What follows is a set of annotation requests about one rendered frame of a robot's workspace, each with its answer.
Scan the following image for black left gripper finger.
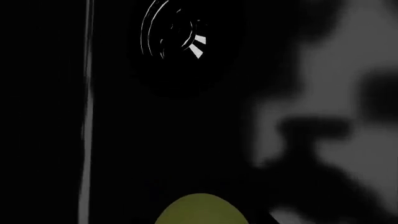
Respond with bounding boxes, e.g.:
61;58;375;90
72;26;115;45
247;205;279;224

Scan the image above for yellow-green round vegetable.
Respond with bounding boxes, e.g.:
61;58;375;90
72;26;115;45
154;192;250;224

